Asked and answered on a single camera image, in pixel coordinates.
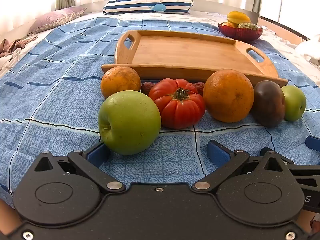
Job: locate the wooden bed frame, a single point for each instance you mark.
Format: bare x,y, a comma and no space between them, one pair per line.
287,33

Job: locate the orange tangerine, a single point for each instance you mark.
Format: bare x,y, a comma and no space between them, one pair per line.
228,25

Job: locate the yellow starfruit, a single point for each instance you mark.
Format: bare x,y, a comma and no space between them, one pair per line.
237,17

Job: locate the blue plaid blanket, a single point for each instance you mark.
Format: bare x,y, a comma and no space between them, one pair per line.
62,80

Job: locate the pale thin cloth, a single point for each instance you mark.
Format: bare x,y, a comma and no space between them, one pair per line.
10,60

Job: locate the small dull orange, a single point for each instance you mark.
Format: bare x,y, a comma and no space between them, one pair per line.
120,80

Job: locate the small green apple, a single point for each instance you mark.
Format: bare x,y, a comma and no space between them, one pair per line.
295,102

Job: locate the light grey bed sheet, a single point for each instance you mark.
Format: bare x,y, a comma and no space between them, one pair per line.
282,52

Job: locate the red glass bowl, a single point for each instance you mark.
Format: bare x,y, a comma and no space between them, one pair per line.
240,35

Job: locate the brown crumpled cloth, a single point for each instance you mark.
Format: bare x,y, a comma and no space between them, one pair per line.
10,46

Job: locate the large green apple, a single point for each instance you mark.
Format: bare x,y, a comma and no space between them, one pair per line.
130,122

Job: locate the large bright orange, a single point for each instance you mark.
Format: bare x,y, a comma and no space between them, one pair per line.
227,95

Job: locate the red date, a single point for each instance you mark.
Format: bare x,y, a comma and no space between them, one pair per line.
200,87
146,88

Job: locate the dark purple plum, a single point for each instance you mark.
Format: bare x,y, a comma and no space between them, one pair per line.
268,105

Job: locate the person's left leg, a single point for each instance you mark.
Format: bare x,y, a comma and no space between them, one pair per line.
6,217

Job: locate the blue striped whale pillow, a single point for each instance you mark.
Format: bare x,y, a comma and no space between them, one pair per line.
140,2

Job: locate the green custard apple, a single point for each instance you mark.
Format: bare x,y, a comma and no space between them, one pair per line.
247,26

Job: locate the white bundled cloth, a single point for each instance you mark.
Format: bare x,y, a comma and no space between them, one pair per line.
310,50

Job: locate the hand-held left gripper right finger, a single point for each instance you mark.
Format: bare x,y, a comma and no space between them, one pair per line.
217,152

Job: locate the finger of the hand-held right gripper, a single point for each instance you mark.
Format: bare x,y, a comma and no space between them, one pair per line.
305,171
313,143

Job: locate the red ribbed tomato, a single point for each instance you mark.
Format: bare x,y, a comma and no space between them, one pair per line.
175,112

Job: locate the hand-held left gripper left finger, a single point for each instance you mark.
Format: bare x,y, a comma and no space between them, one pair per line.
96,153

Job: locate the purple floral pillow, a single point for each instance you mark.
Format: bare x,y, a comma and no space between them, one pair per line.
55,18

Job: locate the white wardrobe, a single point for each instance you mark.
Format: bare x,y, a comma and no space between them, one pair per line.
287,0

